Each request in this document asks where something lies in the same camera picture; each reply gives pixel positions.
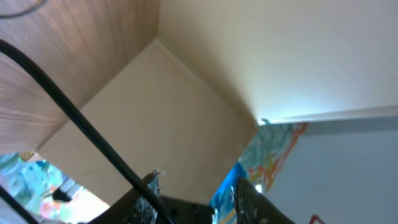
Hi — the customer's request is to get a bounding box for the colourful painted wall mural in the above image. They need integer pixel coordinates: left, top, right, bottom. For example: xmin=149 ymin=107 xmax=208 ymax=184
xmin=210 ymin=123 xmax=308 ymax=223

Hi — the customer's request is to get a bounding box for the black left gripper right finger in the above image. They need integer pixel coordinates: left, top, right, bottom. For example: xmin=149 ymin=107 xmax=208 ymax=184
xmin=231 ymin=177 xmax=294 ymax=224

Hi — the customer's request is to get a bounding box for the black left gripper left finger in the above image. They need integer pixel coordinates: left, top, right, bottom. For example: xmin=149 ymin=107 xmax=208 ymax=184
xmin=88 ymin=169 xmax=161 ymax=224

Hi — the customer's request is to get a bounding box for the thick black left camera cable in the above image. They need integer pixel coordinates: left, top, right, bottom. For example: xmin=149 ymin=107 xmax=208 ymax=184
xmin=0 ymin=39 xmax=177 ymax=224

